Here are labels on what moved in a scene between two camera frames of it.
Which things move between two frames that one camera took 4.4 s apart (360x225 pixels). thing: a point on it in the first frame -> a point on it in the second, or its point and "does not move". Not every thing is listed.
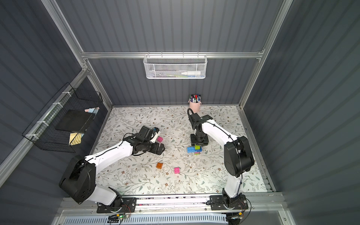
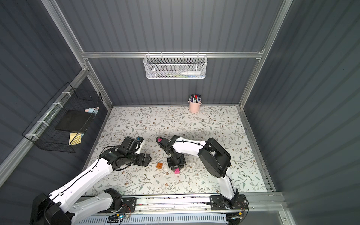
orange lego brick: [159, 165] does not move
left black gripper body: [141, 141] -> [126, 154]
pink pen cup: [194, 106] does not move
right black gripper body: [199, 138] -> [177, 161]
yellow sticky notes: [75, 138] does not move
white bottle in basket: [191, 73] does not move
